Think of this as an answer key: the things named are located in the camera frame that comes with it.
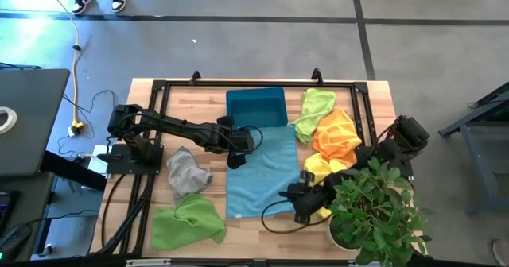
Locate blue-grey metal cart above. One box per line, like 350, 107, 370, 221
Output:
439, 82, 509, 215

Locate blue microfiber towel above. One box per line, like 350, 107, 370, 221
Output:
225, 124, 301, 220

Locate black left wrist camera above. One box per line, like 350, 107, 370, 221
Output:
231, 126, 255, 153

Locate black desk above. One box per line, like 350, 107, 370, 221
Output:
0, 150, 107, 262

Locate black computer mouse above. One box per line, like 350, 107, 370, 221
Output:
0, 223, 33, 257

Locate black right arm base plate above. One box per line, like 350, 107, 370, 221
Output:
356, 145, 415, 180

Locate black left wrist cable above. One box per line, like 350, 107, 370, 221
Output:
237, 124, 265, 155

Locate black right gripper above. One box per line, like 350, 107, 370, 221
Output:
278, 181, 333, 226

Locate black aluminium table frame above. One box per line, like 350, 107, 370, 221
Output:
91, 78, 376, 260

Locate grey microfiber towel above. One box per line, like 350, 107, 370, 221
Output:
165, 146, 214, 199

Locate white power box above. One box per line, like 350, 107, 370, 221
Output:
87, 144, 110, 176

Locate black keyboard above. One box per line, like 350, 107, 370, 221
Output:
0, 191, 15, 226

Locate black cable bundle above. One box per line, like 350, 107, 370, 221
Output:
95, 187, 154, 257

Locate teal plastic bin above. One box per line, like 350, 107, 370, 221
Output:
225, 87, 289, 130

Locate black floor cable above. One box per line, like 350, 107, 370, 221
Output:
0, 61, 43, 71

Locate yellow microfiber towel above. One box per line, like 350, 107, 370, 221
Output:
302, 152, 348, 220

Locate dark green microfiber towel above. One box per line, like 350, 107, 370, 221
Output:
150, 192, 227, 251

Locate yellow floor cable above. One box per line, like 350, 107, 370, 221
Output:
39, 0, 86, 137

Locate green potted plant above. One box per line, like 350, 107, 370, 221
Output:
325, 157, 434, 267

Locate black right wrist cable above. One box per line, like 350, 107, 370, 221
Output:
260, 199, 332, 235

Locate orange microfiber towel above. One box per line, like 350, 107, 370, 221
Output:
311, 108, 363, 168

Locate lime green microfiber towel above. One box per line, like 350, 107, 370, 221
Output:
291, 87, 337, 146

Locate white tape roll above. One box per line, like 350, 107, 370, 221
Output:
0, 106, 18, 137

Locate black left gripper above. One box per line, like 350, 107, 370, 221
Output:
214, 114, 247, 171

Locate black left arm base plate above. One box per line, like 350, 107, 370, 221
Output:
97, 143, 165, 176

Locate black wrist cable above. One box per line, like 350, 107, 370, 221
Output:
260, 199, 332, 235
237, 124, 265, 155

